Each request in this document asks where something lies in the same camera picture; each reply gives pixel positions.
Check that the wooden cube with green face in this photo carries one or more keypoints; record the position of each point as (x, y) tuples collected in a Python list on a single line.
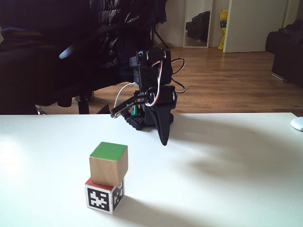
[(109, 165)]

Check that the multicoloured cube with marker patterns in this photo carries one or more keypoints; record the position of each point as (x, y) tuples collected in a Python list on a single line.
[(99, 198)]

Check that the white framed mirror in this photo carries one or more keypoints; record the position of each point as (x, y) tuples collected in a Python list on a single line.
[(197, 26)]

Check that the yellow bag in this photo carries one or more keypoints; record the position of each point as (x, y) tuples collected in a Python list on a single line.
[(223, 30)]

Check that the black office chair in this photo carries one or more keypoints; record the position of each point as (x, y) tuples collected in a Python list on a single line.
[(42, 59)]

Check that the white door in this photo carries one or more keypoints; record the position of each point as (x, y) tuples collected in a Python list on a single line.
[(255, 26)]

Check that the black sofa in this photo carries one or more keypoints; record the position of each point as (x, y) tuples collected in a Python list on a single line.
[(286, 54)]

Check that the white computer mouse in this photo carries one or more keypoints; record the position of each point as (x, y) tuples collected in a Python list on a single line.
[(297, 124)]

